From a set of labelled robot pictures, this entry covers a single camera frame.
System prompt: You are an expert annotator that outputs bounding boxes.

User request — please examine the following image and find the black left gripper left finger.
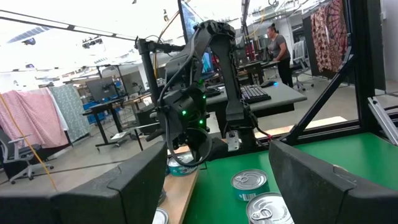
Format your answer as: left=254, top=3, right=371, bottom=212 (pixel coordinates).
left=0, top=141, right=169, bottom=224

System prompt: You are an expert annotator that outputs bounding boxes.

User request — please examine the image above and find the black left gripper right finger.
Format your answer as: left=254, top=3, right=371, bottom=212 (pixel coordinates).
left=268, top=139, right=398, bottom=224

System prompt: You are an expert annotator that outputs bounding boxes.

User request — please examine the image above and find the silver lid tuna can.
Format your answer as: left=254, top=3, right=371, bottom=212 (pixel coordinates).
left=166, top=151, right=200, bottom=177

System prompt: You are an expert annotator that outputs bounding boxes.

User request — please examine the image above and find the green Bumble Bee tuna can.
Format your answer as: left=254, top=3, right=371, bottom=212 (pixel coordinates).
left=151, top=207, right=170, bottom=224

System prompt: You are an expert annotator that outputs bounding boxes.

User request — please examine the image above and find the teal tuna can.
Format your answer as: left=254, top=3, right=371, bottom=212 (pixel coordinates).
left=230, top=169, right=271, bottom=202

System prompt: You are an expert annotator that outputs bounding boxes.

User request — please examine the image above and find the wooden shelf board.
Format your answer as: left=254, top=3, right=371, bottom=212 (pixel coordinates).
left=157, top=145, right=200, bottom=224

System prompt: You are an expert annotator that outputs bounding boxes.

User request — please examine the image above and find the green table mat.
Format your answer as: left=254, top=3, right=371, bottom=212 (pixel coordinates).
left=182, top=132, right=398, bottom=224

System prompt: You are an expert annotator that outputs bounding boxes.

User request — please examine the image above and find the red tuna can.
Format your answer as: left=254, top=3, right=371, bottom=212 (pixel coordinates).
left=245, top=192, right=295, bottom=224

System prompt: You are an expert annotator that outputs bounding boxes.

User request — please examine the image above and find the black slanted pole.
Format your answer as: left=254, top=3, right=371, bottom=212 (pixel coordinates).
left=135, top=37, right=162, bottom=108

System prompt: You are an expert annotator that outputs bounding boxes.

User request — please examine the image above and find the tablet with blue screen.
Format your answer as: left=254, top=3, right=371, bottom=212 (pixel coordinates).
left=200, top=51, right=216, bottom=77

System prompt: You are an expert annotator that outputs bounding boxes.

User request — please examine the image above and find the black backlit keyboard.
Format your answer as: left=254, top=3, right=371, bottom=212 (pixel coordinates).
left=239, top=84, right=272, bottom=105

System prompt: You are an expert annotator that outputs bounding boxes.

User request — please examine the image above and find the black overhead beam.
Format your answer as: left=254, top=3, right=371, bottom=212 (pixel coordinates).
left=0, top=9, right=187, bottom=53

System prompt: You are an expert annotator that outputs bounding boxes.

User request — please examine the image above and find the black standing desk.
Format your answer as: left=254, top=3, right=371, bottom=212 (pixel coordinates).
left=81, top=98, right=147, bottom=149

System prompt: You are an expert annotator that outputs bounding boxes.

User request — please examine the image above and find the blue storage bin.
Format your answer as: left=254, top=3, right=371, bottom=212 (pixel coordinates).
left=82, top=101, right=108, bottom=125

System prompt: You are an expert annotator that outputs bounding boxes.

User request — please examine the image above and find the grey office chair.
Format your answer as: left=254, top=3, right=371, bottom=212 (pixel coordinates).
left=0, top=134, right=54, bottom=185

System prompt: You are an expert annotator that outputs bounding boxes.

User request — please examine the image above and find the black desktop monitor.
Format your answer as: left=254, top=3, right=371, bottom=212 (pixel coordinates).
left=86, top=77, right=118, bottom=103

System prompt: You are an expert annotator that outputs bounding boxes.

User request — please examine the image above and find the dark office desk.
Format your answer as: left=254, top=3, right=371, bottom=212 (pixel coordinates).
left=238, top=60, right=280, bottom=86

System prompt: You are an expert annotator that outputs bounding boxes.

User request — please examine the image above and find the grey patterned curtain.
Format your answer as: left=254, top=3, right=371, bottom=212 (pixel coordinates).
left=49, top=83, right=91, bottom=142

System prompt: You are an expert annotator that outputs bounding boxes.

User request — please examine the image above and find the large black monitor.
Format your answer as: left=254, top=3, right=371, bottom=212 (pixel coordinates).
left=177, top=0, right=208, bottom=44

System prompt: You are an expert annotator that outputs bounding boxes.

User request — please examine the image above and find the grey desk with keyboard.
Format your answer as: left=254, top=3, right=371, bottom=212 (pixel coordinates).
left=241, top=81, right=308, bottom=119

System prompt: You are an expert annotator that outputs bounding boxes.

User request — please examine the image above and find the person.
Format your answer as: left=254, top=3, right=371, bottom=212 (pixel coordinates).
left=266, top=22, right=295, bottom=89

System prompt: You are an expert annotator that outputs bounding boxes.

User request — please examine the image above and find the black ceiling light fixture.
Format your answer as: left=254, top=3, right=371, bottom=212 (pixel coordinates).
left=81, top=36, right=104, bottom=49

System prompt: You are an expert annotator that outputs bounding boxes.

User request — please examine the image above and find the white office chair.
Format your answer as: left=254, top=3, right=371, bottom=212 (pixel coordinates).
left=292, top=40, right=315, bottom=91

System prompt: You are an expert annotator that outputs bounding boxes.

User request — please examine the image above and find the red patterned hanging cloth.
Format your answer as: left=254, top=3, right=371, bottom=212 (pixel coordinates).
left=310, top=0, right=349, bottom=74

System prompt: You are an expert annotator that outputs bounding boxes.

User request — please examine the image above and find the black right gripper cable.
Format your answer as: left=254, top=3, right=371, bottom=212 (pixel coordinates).
left=163, top=114, right=214, bottom=168

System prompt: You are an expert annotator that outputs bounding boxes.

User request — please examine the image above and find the coiled black cable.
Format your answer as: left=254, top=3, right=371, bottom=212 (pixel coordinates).
left=203, top=86, right=224, bottom=98

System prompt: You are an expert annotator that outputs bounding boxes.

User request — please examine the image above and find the white metal bracket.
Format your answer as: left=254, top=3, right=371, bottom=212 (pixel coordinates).
left=226, top=130, right=241, bottom=152

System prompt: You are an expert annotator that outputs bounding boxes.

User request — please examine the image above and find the thin yellow cable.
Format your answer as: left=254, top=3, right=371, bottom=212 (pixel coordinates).
left=152, top=0, right=189, bottom=80

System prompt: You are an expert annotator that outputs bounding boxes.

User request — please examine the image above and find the orange floor cable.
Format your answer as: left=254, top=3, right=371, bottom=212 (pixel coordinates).
left=0, top=93, right=58, bottom=191

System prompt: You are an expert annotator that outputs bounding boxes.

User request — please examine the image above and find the silver aluminium rail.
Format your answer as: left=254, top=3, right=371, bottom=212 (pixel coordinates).
left=368, top=96, right=398, bottom=147

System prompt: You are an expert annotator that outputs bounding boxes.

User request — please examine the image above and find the black table frame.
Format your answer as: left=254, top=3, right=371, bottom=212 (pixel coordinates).
left=254, top=0, right=398, bottom=147

